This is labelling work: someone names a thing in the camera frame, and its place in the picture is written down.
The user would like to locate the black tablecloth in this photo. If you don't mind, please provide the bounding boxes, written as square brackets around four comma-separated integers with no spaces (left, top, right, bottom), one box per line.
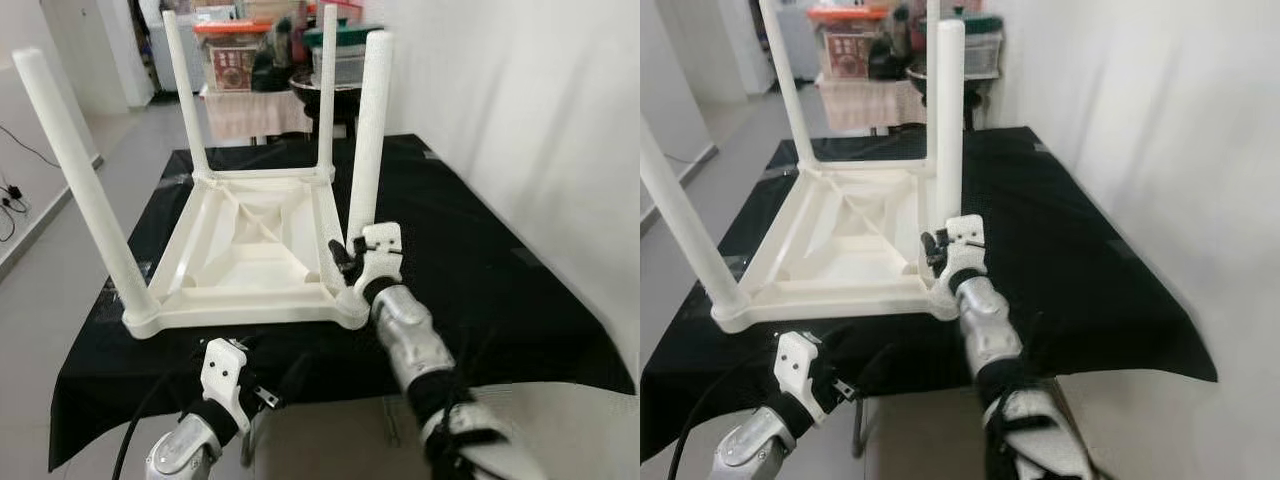
[48,132,637,473]
[640,126,1220,463]

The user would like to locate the black round stool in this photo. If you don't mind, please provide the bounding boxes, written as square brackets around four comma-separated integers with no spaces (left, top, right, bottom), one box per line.
[300,98,361,141]

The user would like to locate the pink checked cloth table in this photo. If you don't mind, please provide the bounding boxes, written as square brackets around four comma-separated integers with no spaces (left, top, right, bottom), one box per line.
[816,77,928,133]
[198,87,315,143]

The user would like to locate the black foil bag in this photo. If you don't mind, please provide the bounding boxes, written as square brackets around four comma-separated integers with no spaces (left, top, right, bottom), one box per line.
[868,28,908,81]
[252,35,298,93]

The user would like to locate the clear container green lid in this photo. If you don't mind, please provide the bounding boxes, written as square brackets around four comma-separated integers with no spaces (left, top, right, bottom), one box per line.
[964,8,1005,78]
[302,22,387,88]

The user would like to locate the red printed box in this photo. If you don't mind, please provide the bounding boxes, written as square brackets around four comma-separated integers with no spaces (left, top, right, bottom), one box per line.
[208,45,261,94]
[823,27,878,83]

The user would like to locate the white appliance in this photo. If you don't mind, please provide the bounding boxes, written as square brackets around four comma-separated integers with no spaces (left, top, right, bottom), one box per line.
[148,10,213,94]
[778,0,833,83]

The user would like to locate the clear container orange lid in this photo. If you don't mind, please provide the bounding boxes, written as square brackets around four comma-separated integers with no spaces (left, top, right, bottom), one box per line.
[806,4,893,27]
[192,18,274,48]

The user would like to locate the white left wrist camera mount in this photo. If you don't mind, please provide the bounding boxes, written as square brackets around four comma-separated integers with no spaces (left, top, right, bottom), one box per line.
[199,338,250,434]
[774,331,830,428]

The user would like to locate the black floor cable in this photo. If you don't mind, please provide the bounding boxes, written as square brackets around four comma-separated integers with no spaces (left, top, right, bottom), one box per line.
[0,122,63,243]

